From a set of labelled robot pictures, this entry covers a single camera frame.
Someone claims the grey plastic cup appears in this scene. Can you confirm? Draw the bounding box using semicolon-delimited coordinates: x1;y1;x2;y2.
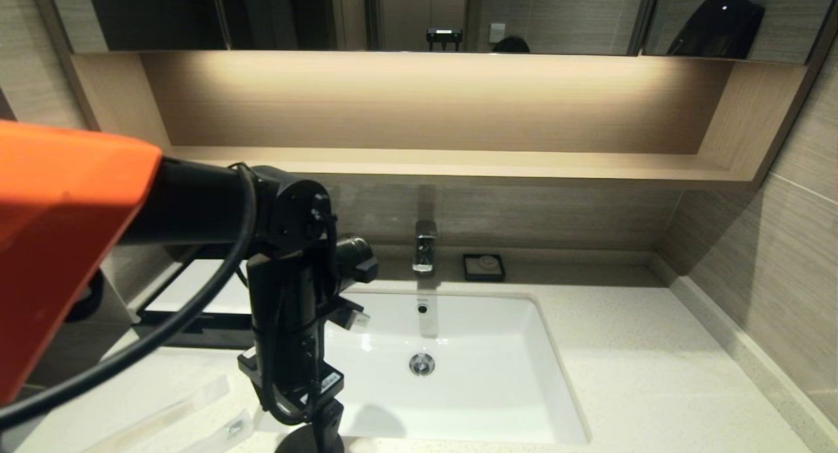
276;424;346;453

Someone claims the black amenity box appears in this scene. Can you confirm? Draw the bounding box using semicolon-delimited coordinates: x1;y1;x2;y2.
134;260;253;349

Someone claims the small clear toiletry packet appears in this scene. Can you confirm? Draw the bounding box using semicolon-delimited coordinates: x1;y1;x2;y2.
178;408;255;453

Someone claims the white sink basin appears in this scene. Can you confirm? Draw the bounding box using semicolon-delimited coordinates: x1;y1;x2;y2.
257;288;590;446

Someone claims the long clear toothbrush packet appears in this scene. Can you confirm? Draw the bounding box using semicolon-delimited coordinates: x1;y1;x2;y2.
82;374;232;453

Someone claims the chrome faucet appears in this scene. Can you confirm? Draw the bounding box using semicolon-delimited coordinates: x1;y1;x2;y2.
412;220;439;276

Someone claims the black soap dish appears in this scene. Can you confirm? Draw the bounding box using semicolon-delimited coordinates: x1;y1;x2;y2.
462;254;506;283

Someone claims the mirror cabinet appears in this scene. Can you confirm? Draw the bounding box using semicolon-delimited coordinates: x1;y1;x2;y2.
33;0;838;65

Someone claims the glossy black dome object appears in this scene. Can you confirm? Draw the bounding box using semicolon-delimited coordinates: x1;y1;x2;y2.
666;0;765;60

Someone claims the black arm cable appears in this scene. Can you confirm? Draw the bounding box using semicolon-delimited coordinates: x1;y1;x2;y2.
0;164;257;433

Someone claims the light wooden wall shelf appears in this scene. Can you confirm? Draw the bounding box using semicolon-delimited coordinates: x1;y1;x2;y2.
71;50;807;190

